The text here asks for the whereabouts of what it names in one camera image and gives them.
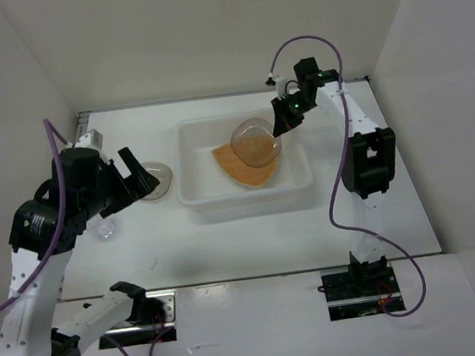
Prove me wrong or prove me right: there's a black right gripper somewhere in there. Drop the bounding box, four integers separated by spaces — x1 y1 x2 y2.
269 90 319 138

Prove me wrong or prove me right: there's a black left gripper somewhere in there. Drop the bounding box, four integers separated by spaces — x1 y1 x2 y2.
76 143 162 219

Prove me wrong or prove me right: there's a smoky glass plate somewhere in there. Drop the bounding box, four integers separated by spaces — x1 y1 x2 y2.
141 162 173 202
230 118 282 168

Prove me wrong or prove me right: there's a woven bamboo fan tray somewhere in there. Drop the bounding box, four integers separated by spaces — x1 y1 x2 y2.
211 144 281 189

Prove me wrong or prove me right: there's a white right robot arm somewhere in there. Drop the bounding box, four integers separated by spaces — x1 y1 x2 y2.
266 58 396 296

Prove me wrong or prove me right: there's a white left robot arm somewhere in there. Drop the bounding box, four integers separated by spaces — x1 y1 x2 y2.
0 147 165 356

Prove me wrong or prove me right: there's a clear plastic cup near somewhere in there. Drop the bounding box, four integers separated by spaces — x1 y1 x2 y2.
87 214 116 241

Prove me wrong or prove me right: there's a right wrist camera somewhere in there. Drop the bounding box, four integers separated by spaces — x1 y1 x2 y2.
265 72 289 100

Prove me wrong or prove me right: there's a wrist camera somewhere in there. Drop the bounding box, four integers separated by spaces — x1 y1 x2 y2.
74 129 103 152
265 72 289 100

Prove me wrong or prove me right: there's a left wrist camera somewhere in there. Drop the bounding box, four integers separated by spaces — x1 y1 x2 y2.
74 129 103 152

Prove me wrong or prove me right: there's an aluminium table edge rail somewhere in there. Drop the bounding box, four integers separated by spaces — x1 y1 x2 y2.
29 110 110 301

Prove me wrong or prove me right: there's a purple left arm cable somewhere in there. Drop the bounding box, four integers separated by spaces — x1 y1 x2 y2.
0 116 87 321

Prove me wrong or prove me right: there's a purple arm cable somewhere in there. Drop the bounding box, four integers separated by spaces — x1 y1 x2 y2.
267 25 430 329
0 116 87 321

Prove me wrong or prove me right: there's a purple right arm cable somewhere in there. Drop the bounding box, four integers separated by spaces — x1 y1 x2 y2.
267 25 430 329

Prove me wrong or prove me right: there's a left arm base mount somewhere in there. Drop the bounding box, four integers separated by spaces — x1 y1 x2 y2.
105 289 177 348

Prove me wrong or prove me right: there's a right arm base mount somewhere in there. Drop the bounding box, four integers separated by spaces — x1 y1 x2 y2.
317 265 406 322

